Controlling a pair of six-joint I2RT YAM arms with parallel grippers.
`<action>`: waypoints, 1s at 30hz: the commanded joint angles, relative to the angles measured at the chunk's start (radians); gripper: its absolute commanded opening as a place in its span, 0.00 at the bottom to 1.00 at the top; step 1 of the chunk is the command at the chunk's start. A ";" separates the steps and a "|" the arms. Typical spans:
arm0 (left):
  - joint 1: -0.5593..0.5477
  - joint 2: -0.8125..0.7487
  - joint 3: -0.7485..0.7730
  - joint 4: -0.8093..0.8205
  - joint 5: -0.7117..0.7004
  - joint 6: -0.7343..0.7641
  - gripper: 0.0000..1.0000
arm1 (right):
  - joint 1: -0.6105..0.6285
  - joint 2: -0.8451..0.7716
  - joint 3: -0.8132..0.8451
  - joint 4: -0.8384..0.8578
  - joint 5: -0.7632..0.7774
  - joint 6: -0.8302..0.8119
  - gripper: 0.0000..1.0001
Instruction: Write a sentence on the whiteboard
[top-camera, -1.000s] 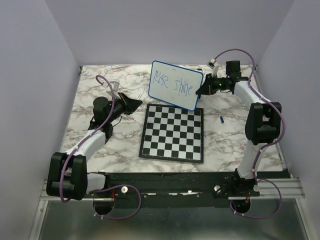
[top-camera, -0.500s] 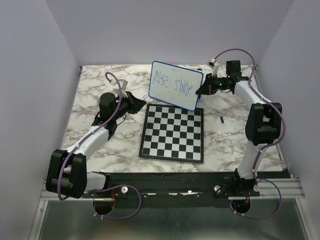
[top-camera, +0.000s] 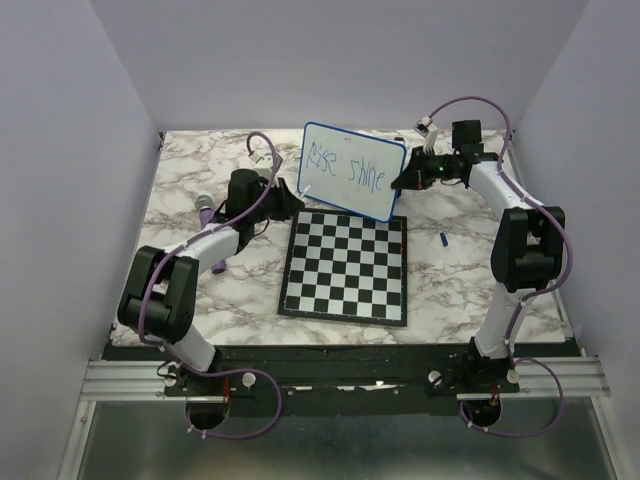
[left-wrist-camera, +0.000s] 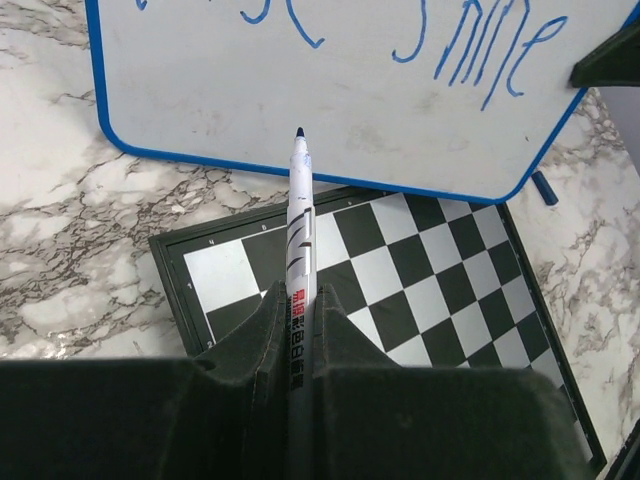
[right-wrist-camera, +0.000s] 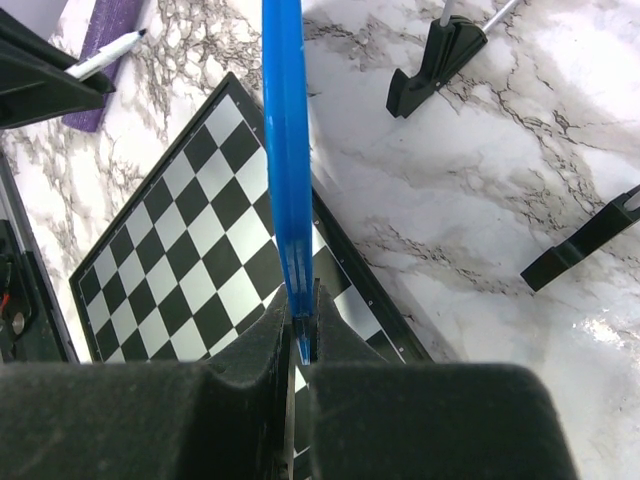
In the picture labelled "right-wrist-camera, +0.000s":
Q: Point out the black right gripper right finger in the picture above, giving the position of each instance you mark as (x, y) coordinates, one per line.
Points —
(375, 419)

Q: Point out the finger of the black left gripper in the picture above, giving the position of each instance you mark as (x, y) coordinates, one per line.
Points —
(26, 41)
(32, 92)

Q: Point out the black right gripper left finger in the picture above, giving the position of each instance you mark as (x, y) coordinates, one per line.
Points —
(220, 418)

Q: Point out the white blue whiteboard marker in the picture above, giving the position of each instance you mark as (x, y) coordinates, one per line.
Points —
(105, 56)

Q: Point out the blue framed whiteboard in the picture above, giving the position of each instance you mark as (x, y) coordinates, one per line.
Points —
(288, 158)

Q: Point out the black white chessboard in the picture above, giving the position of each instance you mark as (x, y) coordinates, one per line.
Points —
(191, 261)

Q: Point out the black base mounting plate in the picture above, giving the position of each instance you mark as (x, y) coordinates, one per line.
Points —
(32, 325)

